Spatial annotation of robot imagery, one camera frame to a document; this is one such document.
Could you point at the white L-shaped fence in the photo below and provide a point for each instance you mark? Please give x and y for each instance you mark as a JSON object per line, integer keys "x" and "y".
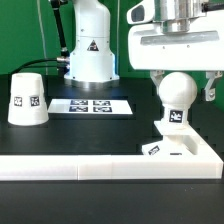
{"x": 204, "y": 164}

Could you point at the white lamp bulb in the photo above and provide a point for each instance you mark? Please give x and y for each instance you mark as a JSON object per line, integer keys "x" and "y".
{"x": 177, "y": 92}

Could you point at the white marker sheet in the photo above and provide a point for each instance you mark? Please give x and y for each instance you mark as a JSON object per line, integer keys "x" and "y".
{"x": 84, "y": 106}

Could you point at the white lamp base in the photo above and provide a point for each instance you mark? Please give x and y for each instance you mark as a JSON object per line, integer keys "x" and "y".
{"x": 175, "y": 141}

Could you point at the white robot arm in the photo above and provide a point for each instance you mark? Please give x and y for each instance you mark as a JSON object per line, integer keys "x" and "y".
{"x": 92, "y": 61}

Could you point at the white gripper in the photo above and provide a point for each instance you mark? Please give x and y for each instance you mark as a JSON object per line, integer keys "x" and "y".
{"x": 182, "y": 35}

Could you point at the white lamp shade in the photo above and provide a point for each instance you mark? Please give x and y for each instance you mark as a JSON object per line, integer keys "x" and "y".
{"x": 27, "y": 105}

